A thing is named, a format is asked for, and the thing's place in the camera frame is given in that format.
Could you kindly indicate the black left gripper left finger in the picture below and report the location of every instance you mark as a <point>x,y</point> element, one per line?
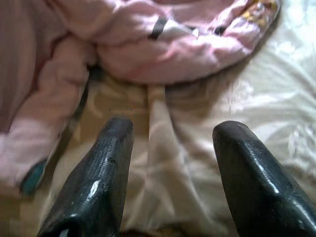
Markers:
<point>93,185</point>

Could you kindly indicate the pink cartoon print quilt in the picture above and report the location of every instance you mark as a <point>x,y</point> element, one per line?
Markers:
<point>148,49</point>

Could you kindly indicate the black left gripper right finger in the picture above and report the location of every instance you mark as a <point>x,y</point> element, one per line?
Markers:
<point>259,185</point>

